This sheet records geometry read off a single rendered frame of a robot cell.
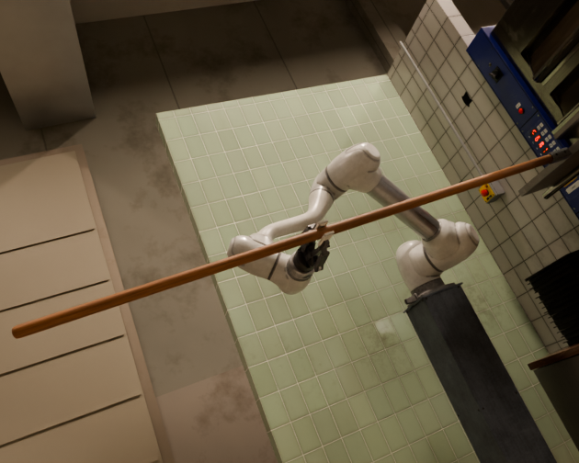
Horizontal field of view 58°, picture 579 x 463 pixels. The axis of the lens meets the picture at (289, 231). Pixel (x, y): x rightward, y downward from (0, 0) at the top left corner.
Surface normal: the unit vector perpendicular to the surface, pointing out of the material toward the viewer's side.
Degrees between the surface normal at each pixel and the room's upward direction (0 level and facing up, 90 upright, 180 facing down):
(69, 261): 90
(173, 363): 90
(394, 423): 90
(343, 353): 90
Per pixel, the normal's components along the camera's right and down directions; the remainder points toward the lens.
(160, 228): 0.18, -0.43
